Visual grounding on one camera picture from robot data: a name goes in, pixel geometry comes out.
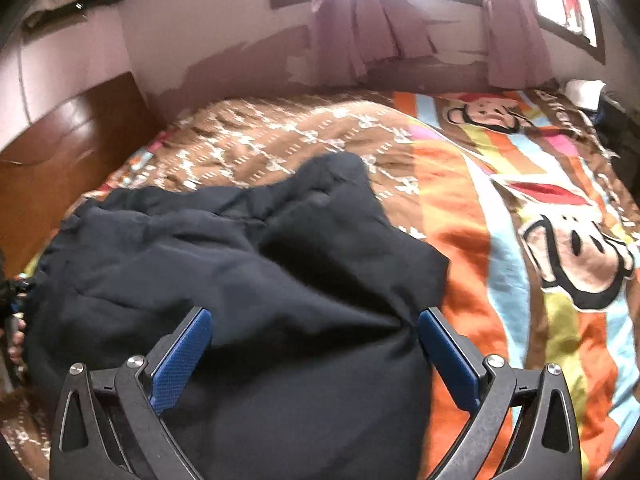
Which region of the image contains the small wooden frame window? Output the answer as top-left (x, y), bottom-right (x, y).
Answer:
top-left (530, 0), bottom-right (606, 63)

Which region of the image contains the black padded jacket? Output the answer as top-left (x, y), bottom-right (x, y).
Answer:
top-left (22, 152), bottom-right (451, 480)

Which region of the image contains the white cloth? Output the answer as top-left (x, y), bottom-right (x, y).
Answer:
top-left (562, 79), bottom-right (606, 111)

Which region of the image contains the person's left hand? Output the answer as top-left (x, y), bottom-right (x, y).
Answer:
top-left (7, 317), bottom-right (28, 366)

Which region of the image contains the dark cluttered furniture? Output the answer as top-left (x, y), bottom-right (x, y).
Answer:
top-left (595, 85), bottom-right (640, 171)

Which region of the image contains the narrow pink curtain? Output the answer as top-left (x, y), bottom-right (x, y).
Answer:
top-left (480, 0), bottom-right (556, 88)

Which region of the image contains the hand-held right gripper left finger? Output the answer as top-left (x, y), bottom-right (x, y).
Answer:
top-left (50, 306), bottom-right (213, 480)

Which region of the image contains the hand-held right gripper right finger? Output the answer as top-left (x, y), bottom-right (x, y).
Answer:
top-left (417, 306), bottom-right (583, 480)

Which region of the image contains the wide pink curtain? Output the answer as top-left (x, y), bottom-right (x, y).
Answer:
top-left (307, 0), bottom-right (438, 86)

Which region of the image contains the wooden headboard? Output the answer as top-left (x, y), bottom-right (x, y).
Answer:
top-left (0, 72), bottom-right (163, 276)

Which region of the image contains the printed cartoon blanket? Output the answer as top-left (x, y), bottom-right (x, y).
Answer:
top-left (0, 87), bottom-right (640, 480)

